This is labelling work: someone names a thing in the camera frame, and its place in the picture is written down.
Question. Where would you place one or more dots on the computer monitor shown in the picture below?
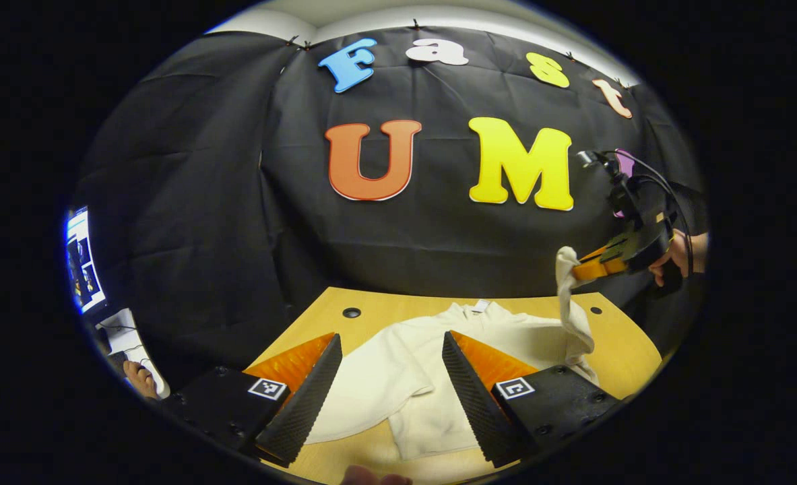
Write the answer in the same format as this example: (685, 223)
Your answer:
(83, 263)

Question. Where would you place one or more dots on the cream white sweater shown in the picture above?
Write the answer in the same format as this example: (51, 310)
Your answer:
(405, 364)

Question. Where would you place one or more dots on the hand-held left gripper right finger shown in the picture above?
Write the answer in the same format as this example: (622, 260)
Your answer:
(479, 411)

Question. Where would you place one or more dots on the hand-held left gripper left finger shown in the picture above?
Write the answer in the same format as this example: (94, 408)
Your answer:
(304, 411)

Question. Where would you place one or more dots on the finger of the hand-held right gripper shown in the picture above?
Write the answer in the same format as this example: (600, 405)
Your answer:
(610, 252)
(593, 269)

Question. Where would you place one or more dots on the white side desk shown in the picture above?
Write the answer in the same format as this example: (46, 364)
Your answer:
(129, 337)

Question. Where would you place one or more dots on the black backdrop cloth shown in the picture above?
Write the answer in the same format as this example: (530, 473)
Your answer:
(438, 249)

